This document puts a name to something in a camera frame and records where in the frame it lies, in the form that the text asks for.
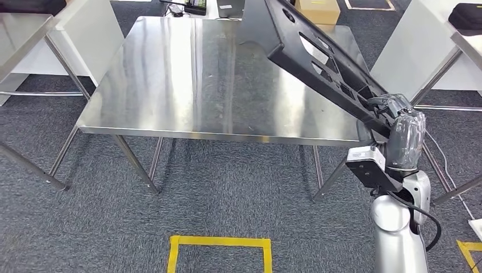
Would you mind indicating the yellow floor tape square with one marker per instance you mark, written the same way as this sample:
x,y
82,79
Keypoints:
x,y
470,247
218,241

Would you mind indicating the grey laptop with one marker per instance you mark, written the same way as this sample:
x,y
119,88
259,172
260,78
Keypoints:
x,y
229,9

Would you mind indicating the black bag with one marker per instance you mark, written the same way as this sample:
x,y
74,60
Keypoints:
x,y
30,5

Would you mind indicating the black power adapter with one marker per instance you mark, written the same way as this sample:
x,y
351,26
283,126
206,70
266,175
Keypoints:
x,y
176,11

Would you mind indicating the long black plastic panel part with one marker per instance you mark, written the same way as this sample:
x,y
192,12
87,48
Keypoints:
x,y
271,22

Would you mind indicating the cardboard box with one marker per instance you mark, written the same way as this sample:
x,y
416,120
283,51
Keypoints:
x,y
320,11

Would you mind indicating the black controller with green screen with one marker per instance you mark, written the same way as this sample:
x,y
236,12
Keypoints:
x,y
195,7

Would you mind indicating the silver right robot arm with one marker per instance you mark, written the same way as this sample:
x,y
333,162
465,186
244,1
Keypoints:
x,y
395,233

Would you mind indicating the dark grey moulded pad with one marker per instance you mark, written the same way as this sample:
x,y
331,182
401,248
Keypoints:
x,y
467,17

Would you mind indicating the white partition board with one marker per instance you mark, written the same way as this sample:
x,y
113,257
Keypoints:
x,y
414,45
94,37

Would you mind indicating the stainless steel workbench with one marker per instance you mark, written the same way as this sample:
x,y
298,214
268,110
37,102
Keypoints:
x,y
169,75

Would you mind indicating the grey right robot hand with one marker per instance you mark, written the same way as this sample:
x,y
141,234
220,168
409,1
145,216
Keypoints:
x,y
406,139

